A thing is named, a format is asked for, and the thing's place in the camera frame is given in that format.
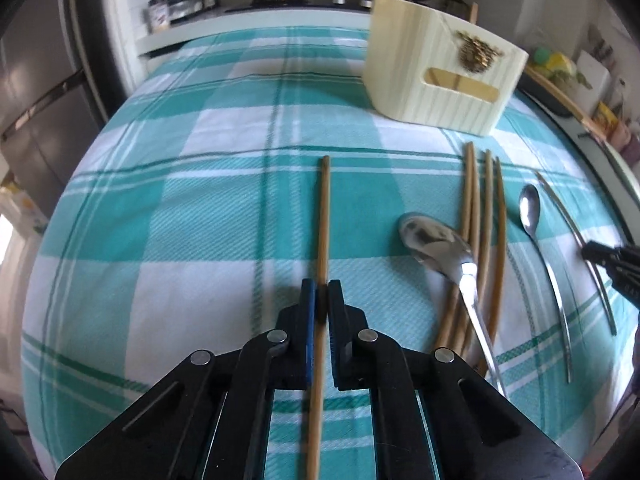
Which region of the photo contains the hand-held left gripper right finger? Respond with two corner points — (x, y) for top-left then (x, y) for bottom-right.
(326, 279), (584, 480)

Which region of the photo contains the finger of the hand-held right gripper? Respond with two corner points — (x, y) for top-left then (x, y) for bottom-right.
(582, 241), (640, 281)

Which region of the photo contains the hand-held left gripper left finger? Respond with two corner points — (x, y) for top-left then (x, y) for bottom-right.
(55, 279), (318, 480)

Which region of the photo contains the thin slender chopstick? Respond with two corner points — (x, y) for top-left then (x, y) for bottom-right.
(535, 171), (618, 337)

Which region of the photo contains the cream wood-grain utensil holder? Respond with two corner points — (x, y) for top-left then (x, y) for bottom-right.
(362, 0), (530, 138)

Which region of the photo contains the small metal spoon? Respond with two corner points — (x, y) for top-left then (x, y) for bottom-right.
(518, 184), (574, 384)

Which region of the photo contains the pink cup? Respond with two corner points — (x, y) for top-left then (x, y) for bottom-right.
(612, 122), (634, 152)

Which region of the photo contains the large metal spoon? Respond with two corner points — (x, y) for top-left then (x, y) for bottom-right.
(398, 213), (508, 398)

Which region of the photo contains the yellow packet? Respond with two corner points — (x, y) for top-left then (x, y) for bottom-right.
(594, 102), (619, 132)

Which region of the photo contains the teal checkered tablecloth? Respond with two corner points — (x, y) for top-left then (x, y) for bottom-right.
(20, 25), (632, 480)

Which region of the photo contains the wooden tray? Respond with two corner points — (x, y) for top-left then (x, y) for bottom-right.
(522, 67), (607, 142)

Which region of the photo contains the white cutting board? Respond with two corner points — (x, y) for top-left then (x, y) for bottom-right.
(576, 49), (612, 117)

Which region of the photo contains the yellow green sponge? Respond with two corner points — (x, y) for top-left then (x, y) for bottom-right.
(529, 47), (577, 82)

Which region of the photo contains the white jar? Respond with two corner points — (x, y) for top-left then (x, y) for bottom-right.
(147, 0), (171, 34)

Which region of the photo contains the grey refrigerator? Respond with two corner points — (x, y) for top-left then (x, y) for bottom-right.
(0, 0), (127, 221)

